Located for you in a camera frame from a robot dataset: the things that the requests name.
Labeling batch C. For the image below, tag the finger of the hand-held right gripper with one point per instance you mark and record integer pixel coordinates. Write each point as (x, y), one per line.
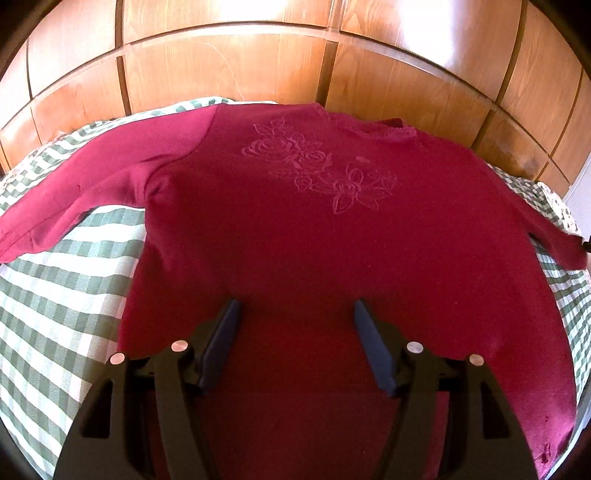
(587, 244)

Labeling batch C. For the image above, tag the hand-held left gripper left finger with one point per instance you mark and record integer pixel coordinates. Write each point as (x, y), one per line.
(222, 341)

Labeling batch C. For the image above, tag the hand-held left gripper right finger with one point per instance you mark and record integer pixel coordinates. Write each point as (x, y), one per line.
(373, 344)

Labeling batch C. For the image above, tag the dark red embroidered sweater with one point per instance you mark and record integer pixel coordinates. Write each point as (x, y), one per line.
(295, 230)

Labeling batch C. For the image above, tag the floral bedspread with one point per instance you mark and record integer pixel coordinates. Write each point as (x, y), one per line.
(561, 210)

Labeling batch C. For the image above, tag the green white checked bed cover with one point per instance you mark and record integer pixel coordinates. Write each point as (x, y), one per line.
(69, 286)

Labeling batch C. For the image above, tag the wooden panelled wardrobe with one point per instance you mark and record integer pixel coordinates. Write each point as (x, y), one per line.
(277, 60)

